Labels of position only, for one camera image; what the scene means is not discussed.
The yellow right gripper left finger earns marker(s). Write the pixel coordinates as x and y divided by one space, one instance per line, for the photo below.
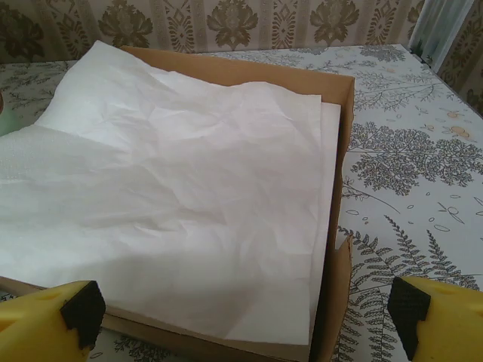
34 328

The white paper napkin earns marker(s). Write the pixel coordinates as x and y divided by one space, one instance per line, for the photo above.
170 169

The brown cardboard box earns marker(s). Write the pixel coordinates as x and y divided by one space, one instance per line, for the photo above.
345 132

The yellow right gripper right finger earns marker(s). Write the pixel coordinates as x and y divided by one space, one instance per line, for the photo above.
445 324

